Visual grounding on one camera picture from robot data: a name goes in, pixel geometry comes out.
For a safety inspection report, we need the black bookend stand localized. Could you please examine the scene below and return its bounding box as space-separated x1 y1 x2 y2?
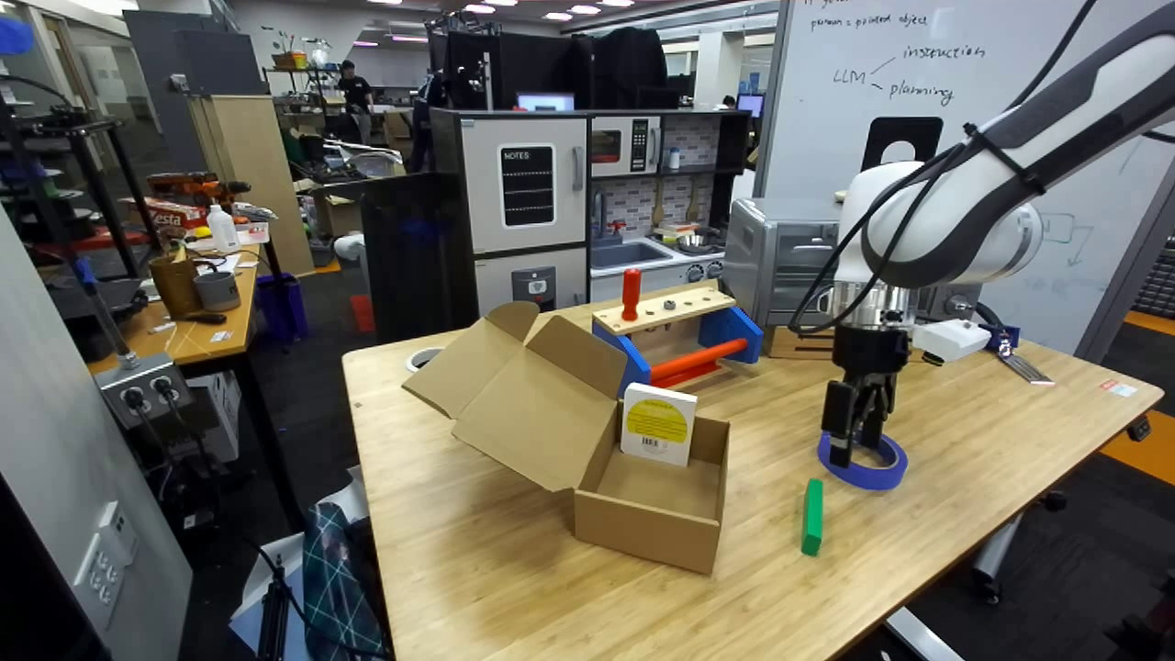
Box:
861 116 943 167

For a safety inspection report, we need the red white warning sticker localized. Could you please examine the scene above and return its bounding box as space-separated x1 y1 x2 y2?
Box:
1103 381 1137 401

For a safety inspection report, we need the toy kitchen playset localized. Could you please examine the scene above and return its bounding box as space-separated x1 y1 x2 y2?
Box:
434 107 750 312

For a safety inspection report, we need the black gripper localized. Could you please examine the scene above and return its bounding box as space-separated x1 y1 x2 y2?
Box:
823 328 912 467

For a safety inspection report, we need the silver toaster oven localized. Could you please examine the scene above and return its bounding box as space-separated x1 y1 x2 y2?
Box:
718 199 838 328

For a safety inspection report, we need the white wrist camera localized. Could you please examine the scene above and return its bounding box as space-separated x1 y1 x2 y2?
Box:
913 319 989 362

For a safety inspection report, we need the white yellow small book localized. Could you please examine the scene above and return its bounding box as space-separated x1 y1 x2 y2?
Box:
619 381 699 467

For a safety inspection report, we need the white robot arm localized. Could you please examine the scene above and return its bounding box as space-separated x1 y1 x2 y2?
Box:
820 0 1175 474

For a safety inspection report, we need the wooden slatted crate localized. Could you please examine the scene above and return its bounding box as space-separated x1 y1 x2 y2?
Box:
767 328 833 358

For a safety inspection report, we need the open cardboard box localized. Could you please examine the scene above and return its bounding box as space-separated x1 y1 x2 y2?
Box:
404 302 732 576

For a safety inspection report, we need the blue handled scraper tool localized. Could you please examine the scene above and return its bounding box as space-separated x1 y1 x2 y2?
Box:
976 303 1045 384

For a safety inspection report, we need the wooden side desk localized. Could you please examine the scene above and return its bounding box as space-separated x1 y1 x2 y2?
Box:
120 249 262 374

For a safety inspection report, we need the blue orange wooden toy bench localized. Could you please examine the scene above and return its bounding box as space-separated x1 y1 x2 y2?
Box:
590 268 763 388

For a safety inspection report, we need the blue masking tape roll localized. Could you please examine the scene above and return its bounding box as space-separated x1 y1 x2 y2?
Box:
815 434 912 492

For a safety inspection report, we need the green block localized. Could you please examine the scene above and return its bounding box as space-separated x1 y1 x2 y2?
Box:
799 478 826 559

